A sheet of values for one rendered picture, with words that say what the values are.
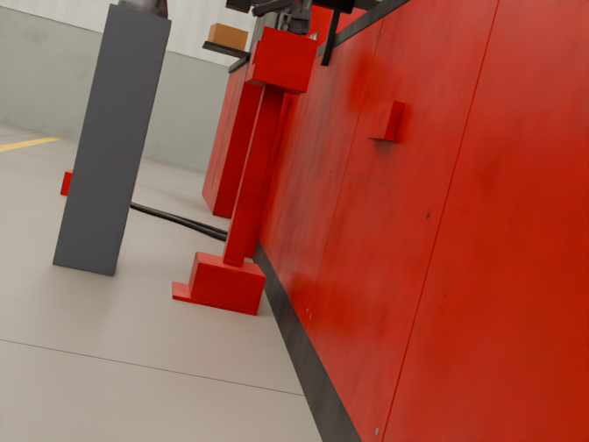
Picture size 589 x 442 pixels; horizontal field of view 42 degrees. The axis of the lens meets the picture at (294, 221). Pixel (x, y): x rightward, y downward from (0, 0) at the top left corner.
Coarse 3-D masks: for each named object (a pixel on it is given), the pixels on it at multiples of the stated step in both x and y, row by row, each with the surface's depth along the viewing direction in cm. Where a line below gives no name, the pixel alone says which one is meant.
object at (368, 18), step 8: (384, 0) 175; (392, 0) 166; (400, 0) 158; (408, 0) 151; (376, 8) 182; (384, 8) 172; (392, 8) 164; (368, 16) 190; (376, 16) 180; (384, 16) 172; (352, 24) 211; (360, 24) 198; (368, 24) 187; (344, 32) 221; (352, 32) 207; (336, 40) 235; (344, 40) 219; (320, 48) 268
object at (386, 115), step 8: (376, 104) 148; (384, 104) 141; (392, 104) 135; (400, 104) 135; (376, 112) 146; (384, 112) 140; (392, 112) 135; (400, 112) 135; (376, 120) 145; (384, 120) 138; (392, 120) 135; (376, 128) 143; (384, 128) 137; (392, 128) 135; (368, 136) 148; (376, 136) 142; (384, 136) 136; (392, 136) 136
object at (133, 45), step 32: (128, 32) 222; (160, 32) 223; (96, 64) 221; (128, 64) 223; (160, 64) 224; (96, 96) 222; (128, 96) 224; (96, 128) 224; (128, 128) 225; (96, 160) 225; (128, 160) 226; (96, 192) 226; (128, 192) 227; (64, 224) 225; (96, 224) 227; (64, 256) 227; (96, 256) 228
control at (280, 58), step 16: (272, 32) 215; (288, 32) 216; (320, 32) 217; (256, 48) 224; (272, 48) 216; (288, 48) 217; (304, 48) 217; (256, 64) 216; (272, 64) 216; (288, 64) 217; (304, 64) 218; (256, 80) 217; (272, 80) 217; (288, 80) 218; (304, 80) 218
